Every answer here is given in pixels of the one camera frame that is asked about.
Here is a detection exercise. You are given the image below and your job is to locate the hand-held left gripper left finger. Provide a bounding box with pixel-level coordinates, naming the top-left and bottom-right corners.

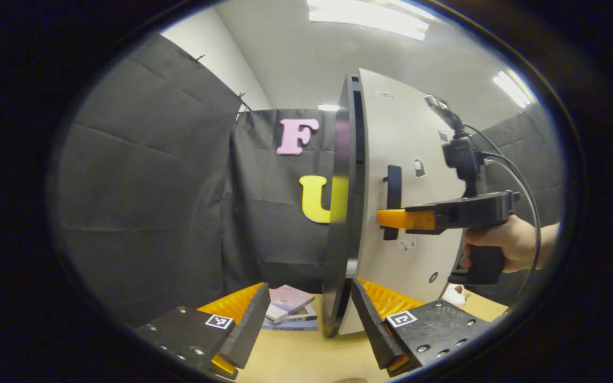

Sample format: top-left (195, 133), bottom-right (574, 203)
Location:
top-left (135, 282), bottom-right (271, 380)

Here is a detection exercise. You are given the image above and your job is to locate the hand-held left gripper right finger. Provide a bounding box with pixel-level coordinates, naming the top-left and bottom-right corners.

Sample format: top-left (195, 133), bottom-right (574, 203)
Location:
top-left (349, 277), bottom-right (494, 378)

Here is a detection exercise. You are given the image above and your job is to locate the beige cabinet door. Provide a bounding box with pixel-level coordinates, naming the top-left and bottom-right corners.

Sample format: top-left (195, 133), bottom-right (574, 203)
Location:
top-left (346, 68), bottom-right (480, 336)

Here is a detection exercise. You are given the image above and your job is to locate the blue cover book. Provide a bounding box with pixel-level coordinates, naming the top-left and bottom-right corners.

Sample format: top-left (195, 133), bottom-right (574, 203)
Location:
top-left (262, 318), bottom-right (319, 332)

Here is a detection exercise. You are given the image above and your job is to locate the pink cover book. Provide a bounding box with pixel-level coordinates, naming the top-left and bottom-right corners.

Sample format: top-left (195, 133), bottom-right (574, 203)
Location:
top-left (266, 285), bottom-right (316, 323)

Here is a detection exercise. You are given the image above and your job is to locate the dark spine book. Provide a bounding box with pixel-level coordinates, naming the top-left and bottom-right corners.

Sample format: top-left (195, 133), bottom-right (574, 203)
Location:
top-left (285, 304), bottom-right (318, 323)

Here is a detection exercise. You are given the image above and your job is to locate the black backdrop cloth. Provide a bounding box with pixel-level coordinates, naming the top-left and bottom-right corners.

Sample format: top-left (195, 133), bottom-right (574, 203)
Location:
top-left (48, 32), bottom-right (565, 328)

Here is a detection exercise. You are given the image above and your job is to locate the large ceiling light panel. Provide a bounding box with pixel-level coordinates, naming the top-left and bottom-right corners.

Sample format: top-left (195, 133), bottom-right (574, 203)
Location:
top-left (306, 0), bottom-right (430, 41)

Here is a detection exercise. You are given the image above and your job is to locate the black camera cable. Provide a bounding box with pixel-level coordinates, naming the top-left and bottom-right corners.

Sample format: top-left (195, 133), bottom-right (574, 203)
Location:
top-left (462, 123), bottom-right (543, 312)

